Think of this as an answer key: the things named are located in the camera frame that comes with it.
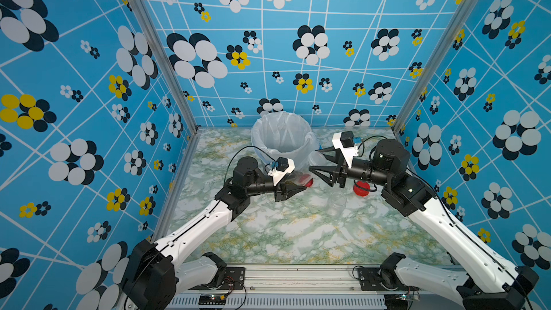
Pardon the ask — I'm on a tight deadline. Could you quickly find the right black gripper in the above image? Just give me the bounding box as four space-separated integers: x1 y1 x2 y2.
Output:
311 145 393 191

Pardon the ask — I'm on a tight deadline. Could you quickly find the clear jar of mung beans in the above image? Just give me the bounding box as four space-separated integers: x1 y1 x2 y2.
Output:
331 175 347 189

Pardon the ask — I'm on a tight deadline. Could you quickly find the tall clear jar white lid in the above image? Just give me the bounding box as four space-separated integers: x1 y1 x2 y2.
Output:
284 167 317 186

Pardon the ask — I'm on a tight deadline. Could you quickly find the clear jar large red lid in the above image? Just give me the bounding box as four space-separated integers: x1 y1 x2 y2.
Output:
327 194 347 217

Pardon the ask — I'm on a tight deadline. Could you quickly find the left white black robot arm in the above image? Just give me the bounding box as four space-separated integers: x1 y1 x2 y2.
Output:
119 156 306 309

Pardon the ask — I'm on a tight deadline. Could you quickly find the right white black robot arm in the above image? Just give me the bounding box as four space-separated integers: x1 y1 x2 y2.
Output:
309 134 539 309

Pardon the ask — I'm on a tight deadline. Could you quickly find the left green circuit board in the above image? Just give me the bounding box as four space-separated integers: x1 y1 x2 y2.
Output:
198 294 228 307

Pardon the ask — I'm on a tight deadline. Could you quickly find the green circuit board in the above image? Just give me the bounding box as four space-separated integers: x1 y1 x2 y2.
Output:
198 294 228 307
385 294 420 310

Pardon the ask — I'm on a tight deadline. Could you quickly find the right green circuit board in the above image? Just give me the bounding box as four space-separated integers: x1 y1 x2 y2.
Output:
385 294 420 310

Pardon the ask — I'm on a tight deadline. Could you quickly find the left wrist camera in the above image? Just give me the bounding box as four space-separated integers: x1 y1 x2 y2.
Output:
268 157 295 186

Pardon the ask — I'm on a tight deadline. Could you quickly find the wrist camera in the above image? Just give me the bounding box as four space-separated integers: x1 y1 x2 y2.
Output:
268 157 295 186
332 131 360 168

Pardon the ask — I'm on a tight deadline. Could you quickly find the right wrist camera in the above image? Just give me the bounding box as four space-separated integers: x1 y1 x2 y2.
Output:
332 131 360 168

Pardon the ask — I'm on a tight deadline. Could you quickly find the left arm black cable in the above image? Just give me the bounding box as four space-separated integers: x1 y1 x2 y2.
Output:
122 145 276 310

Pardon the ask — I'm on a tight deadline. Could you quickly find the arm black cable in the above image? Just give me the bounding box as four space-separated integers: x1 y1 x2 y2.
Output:
356 134 535 310
122 145 276 310

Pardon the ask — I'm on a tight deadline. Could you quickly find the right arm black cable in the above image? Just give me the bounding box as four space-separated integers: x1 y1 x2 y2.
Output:
356 134 535 310

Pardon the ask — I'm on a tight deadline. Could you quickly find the aluminium front frame rail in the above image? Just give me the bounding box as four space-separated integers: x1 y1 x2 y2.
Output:
165 263 468 309

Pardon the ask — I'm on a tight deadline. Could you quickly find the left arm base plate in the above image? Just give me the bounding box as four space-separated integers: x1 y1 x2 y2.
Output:
192 266 246 291

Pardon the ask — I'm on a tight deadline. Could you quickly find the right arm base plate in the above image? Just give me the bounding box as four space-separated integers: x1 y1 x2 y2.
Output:
352 266 418 293

